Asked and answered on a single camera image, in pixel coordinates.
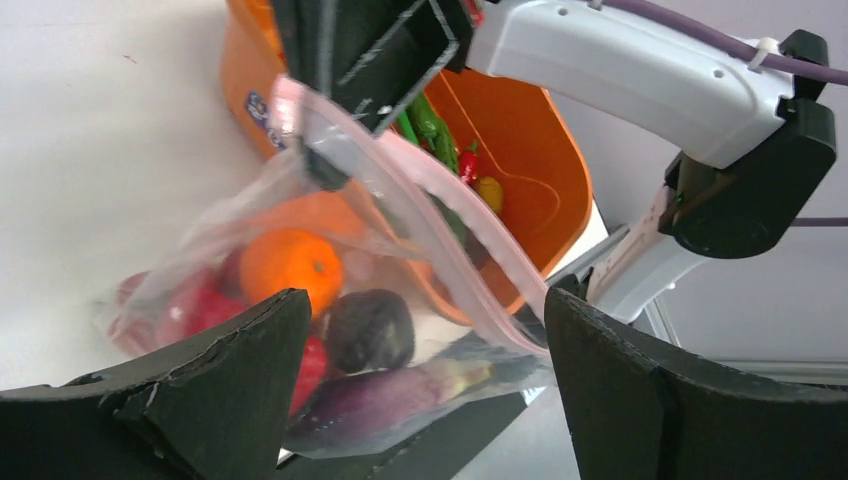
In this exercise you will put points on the red toy chili pepper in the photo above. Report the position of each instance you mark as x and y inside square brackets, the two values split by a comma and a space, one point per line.
[145, 325]

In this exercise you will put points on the clear pink zip top bag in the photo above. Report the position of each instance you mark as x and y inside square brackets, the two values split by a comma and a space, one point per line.
[472, 292]

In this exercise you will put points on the purple toy eggplant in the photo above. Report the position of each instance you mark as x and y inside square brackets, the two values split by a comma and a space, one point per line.
[367, 412]

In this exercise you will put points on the small yellow toy fruit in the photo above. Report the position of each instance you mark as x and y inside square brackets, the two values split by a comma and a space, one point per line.
[491, 192]

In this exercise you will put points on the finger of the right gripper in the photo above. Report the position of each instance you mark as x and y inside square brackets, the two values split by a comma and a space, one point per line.
[322, 172]

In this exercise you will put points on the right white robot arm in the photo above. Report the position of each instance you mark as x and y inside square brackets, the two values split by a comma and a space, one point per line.
[754, 141]

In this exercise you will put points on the dark purple toy mangosteen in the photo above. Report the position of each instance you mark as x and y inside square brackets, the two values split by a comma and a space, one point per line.
[371, 329]

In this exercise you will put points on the long green toy pepper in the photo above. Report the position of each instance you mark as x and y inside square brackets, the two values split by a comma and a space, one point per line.
[432, 128]

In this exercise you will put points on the orange plastic basket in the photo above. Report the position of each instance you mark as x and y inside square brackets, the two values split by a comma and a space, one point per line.
[522, 141]

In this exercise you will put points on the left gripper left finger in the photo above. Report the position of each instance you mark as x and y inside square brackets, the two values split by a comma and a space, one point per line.
[213, 406]

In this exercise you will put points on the small red toy pepper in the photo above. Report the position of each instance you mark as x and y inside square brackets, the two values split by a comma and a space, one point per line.
[468, 161]

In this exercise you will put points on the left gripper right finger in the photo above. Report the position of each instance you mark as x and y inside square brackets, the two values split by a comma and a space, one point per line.
[641, 408]

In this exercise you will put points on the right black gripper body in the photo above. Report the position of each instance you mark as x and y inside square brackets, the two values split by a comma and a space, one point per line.
[372, 58]

